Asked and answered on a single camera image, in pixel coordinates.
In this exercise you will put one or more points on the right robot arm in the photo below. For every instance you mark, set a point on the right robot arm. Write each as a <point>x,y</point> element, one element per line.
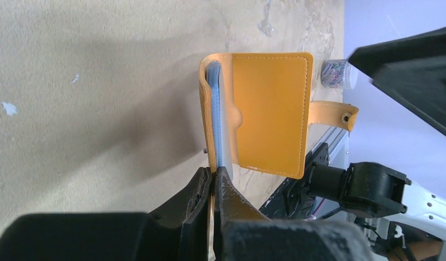
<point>372,191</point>

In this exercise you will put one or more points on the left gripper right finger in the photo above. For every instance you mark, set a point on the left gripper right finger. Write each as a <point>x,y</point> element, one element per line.
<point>237,231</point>

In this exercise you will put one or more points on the orange leather card holder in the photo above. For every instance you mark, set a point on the orange leather card holder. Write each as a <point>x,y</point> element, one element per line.
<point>257,108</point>

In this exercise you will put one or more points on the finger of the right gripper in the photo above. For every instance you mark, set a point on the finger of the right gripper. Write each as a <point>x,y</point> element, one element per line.
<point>412,71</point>

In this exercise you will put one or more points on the aluminium table frame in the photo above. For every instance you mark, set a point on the aluminium table frame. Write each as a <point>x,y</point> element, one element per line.
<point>338,147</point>

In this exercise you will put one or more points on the jar of paper clips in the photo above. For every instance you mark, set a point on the jar of paper clips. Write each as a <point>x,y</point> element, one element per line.
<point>338,74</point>

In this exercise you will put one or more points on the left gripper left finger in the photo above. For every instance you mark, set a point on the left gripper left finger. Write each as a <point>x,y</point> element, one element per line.
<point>179,229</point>

